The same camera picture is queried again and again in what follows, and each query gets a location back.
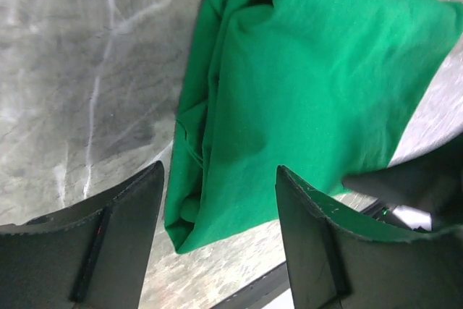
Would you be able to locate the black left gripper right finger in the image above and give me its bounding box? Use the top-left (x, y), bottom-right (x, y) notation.
top-left (276, 166), bottom-right (462, 308)

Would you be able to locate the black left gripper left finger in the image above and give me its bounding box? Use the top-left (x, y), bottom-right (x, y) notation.
top-left (1, 162), bottom-right (165, 308)

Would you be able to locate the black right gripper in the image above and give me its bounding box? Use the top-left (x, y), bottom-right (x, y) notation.
top-left (342, 138), bottom-right (462, 230)

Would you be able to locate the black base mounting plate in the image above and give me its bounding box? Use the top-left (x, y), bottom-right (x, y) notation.
top-left (213, 262), bottom-right (290, 309)

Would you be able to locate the green t shirt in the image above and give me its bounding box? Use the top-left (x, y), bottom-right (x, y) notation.
top-left (165, 0), bottom-right (462, 254)

